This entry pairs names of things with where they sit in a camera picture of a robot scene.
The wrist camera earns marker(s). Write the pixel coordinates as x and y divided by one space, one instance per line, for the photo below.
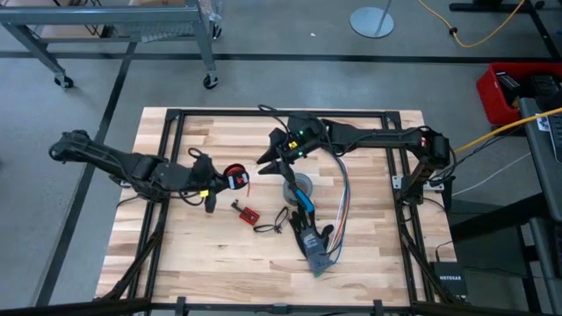
297 120
203 163

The grey desk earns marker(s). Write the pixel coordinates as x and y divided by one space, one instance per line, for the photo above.
538 175

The round grey stand base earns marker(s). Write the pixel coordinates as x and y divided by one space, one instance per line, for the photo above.
371 24

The black desk stand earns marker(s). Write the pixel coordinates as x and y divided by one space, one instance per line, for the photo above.
483 6

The red plastic bin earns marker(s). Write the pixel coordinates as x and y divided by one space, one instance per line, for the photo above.
487 101

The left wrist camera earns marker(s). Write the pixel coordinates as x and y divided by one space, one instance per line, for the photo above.
203 163

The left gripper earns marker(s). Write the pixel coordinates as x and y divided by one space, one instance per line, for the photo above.
204 182

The black grey work glove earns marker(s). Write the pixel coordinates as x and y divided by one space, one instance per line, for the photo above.
309 241

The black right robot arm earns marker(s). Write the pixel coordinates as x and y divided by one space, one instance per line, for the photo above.
377 138

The black device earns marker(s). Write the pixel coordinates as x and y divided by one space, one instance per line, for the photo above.
544 90
508 88

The red circuit board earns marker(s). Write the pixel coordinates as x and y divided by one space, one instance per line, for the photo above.
249 216

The black aluminium table frame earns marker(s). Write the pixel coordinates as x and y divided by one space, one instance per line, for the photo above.
193 112

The black Netgear switch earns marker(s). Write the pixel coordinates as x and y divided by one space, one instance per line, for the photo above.
450 281

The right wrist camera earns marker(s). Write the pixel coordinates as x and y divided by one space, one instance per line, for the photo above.
297 120

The grey metal cart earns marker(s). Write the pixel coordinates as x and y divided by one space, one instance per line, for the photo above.
110 15

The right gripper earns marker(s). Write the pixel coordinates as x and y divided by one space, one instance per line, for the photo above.
296 142

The grey duct tape roll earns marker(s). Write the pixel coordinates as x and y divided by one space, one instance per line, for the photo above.
306 182

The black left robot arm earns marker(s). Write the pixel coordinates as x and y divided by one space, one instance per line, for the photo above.
140 167

